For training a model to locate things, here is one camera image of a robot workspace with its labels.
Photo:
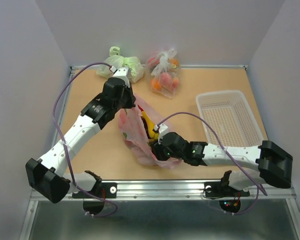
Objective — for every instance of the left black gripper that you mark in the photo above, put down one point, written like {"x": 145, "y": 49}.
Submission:
{"x": 128, "y": 89}

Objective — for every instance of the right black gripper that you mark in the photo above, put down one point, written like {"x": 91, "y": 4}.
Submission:
{"x": 157, "y": 149}

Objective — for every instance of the yellow banana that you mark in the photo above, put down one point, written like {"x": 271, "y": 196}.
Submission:
{"x": 150, "y": 125}

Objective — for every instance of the pink plastic bag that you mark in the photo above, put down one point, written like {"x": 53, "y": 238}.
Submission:
{"x": 134, "y": 134}

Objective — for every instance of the dark red grape bunch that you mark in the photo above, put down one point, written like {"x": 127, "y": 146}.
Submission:
{"x": 146, "y": 128}

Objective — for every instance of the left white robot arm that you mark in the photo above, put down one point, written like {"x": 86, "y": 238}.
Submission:
{"x": 47, "y": 174}

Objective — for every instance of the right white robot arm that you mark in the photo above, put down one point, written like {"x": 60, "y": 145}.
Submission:
{"x": 264, "y": 164}

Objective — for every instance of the green plastic bag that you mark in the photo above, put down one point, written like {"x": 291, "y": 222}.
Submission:
{"x": 116, "y": 60}

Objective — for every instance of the clear plastic fruit bag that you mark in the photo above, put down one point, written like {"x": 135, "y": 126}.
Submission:
{"x": 163, "y": 70}

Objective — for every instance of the white plastic basket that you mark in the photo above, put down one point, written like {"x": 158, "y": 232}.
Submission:
{"x": 230, "y": 116}

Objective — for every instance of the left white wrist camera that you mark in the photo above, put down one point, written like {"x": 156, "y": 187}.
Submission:
{"x": 123, "y": 73}

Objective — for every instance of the aluminium front rail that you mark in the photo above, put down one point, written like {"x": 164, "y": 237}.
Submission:
{"x": 175, "y": 190}

